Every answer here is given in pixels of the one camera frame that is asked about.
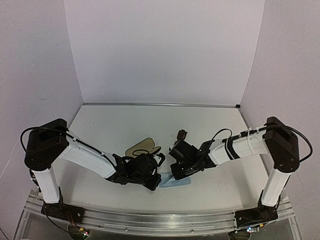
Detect tortoiseshell sunglasses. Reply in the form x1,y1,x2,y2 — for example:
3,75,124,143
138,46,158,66
176,129,188,141

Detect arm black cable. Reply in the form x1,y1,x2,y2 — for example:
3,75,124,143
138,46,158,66
211,123,314,166
20,126,113,156

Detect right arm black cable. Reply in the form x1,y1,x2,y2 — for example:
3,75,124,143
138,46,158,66
211,123,314,166

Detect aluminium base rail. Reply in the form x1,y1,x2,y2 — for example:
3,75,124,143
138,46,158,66
15,190,298,238

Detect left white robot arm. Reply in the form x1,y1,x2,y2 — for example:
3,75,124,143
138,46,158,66
22,118,166,224

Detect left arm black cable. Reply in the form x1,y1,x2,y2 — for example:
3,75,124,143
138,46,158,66
20,126,113,156

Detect black glasses case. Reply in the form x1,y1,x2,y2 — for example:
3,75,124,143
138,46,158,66
125,137,161,158

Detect blue cleaning cloth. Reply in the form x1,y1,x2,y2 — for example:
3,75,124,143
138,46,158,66
158,172,192,188

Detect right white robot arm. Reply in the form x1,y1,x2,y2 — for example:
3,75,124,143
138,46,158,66
169,116,312,229

